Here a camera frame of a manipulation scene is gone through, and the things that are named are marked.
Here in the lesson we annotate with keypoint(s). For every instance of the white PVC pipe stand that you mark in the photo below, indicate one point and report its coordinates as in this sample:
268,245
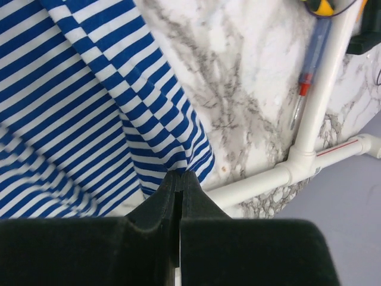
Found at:
303,162

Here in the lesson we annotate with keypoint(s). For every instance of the blue red handled screwdriver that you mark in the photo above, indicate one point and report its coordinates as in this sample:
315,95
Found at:
311,62

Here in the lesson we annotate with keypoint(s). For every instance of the blue white striped garment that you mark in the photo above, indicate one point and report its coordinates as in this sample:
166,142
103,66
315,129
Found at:
92,114

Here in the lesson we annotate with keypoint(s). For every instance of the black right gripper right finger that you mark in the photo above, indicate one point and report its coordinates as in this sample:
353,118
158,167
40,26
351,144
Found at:
216,249

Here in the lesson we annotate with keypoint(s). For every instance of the yellow black pliers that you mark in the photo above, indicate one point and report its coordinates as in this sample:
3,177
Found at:
325,10

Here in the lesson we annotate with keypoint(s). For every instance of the black T-shaped tool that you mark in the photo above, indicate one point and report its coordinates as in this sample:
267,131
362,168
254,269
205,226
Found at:
369,35

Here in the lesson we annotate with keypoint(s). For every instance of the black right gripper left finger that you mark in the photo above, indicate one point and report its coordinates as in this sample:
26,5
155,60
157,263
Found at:
140,248

